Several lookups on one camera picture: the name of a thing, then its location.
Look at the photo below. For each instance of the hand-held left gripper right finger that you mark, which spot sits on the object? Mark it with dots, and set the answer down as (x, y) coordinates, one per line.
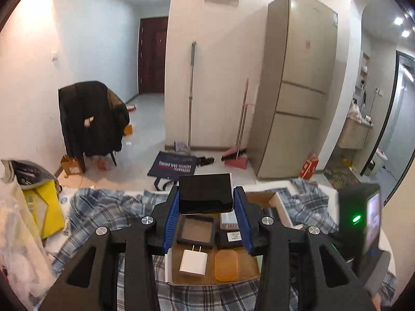
(243, 223)

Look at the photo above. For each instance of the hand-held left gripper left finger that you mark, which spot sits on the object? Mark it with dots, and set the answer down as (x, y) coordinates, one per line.
(170, 223)

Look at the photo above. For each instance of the black charger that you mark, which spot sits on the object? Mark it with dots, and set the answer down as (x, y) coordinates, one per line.
(230, 238)

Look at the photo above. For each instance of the black square frame box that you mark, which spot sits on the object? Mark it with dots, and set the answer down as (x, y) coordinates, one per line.
(196, 231)

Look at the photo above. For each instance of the amber translucent case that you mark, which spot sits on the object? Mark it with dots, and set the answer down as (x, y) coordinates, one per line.
(227, 265)

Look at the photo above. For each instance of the white cube charger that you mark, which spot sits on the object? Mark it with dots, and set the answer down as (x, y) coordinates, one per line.
(193, 262)

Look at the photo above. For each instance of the black glossy power bank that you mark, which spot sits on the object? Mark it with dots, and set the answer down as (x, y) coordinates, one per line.
(206, 194)

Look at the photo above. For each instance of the shallow cardboard box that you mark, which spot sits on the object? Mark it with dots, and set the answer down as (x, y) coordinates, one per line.
(207, 277)

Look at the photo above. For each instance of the navy printed tote bag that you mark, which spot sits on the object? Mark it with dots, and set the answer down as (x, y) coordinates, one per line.
(171, 167)

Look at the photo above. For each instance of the white trash bin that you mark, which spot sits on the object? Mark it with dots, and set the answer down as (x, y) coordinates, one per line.
(378, 163)

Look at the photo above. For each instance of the pink dustpan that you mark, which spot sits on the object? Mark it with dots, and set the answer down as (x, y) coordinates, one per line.
(236, 160)

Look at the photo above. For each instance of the red carton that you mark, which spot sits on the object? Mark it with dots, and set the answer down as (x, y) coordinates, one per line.
(309, 167)

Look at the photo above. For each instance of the blue plaid cloth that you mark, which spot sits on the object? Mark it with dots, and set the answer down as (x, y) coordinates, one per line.
(97, 207)

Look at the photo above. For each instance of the beige vanity cabinet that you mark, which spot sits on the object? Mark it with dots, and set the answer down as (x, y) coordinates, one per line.
(355, 134)

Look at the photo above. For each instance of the pink broom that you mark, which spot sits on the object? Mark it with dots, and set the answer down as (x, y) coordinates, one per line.
(243, 116)

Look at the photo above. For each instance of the pink cloth bundle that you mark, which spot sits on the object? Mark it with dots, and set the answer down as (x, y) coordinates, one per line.
(356, 111)

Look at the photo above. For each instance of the brown cardboard carton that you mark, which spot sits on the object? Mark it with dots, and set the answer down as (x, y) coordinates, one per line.
(73, 166)

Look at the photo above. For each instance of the yellow box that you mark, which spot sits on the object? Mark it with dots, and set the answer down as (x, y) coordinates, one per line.
(48, 210)

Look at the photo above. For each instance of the black framed glass door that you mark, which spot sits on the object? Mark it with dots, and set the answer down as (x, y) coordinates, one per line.
(394, 103)

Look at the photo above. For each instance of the black jacket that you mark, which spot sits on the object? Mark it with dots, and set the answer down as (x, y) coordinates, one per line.
(87, 120)

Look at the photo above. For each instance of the olive brown garment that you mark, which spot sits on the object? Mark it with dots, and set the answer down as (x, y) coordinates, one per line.
(116, 98)

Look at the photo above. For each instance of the beige refrigerator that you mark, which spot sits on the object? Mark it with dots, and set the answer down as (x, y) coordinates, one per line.
(291, 87)

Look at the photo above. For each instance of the grey bag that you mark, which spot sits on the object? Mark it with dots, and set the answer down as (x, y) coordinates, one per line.
(29, 171)

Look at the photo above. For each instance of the white plastic bag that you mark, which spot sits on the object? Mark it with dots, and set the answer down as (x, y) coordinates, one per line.
(16, 249)

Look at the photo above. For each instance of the dark brown door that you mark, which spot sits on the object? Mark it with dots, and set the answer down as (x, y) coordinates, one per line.
(152, 55)

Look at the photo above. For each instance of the recessed ceiling light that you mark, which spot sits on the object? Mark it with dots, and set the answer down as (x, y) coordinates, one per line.
(398, 21)
(405, 33)

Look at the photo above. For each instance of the wall socket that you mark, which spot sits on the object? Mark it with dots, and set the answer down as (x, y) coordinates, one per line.
(378, 91)

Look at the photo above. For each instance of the wall niche shelf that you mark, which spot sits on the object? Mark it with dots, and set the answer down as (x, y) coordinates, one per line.
(363, 74)

